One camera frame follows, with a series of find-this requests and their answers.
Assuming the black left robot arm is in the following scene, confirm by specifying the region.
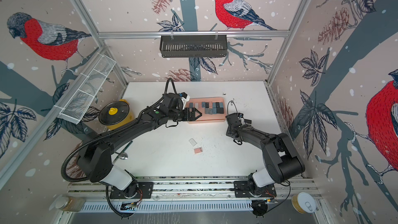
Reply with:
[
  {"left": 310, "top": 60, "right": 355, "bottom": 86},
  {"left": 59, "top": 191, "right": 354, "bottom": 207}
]
[{"left": 61, "top": 93, "right": 202, "bottom": 190}]

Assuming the white wire mesh shelf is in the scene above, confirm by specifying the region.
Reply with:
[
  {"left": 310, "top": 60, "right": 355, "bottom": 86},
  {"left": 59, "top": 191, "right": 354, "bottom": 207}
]
[{"left": 58, "top": 53, "right": 116, "bottom": 124}]

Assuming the glass jar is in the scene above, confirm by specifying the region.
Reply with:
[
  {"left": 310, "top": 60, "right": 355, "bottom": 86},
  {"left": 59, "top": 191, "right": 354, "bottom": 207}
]
[{"left": 55, "top": 195, "right": 86, "bottom": 212}]

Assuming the yellow tape roll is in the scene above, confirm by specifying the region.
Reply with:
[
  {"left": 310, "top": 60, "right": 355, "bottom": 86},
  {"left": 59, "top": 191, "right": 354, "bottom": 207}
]
[{"left": 291, "top": 192, "right": 317, "bottom": 214}]

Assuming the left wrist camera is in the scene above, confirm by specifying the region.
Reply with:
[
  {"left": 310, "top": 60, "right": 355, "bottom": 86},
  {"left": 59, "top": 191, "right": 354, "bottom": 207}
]
[{"left": 178, "top": 92, "right": 190, "bottom": 104}]

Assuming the black hanging wire basket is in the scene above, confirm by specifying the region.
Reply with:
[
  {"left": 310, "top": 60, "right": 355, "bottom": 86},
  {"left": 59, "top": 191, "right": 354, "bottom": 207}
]
[{"left": 160, "top": 34, "right": 228, "bottom": 58}]

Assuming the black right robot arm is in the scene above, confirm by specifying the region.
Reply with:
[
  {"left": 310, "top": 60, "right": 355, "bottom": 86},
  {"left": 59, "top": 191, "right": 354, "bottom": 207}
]
[{"left": 226, "top": 113, "right": 305, "bottom": 197}]

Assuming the pink plastic storage tray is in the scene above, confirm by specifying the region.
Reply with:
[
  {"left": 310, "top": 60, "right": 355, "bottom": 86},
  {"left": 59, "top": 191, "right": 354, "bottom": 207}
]
[{"left": 186, "top": 97, "right": 227, "bottom": 123}]

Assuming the pink eraser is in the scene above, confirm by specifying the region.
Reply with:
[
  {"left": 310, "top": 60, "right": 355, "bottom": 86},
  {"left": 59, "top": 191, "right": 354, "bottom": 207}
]
[{"left": 194, "top": 147, "right": 203, "bottom": 154}]

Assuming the yellow electric cooking pot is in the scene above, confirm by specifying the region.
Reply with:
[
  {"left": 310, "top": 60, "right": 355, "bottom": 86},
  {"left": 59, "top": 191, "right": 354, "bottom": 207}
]
[{"left": 98, "top": 100, "right": 134, "bottom": 130}]

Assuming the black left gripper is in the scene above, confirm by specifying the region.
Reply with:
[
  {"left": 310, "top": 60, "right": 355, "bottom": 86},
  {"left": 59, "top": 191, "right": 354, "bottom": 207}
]
[{"left": 167, "top": 107, "right": 203, "bottom": 121}]

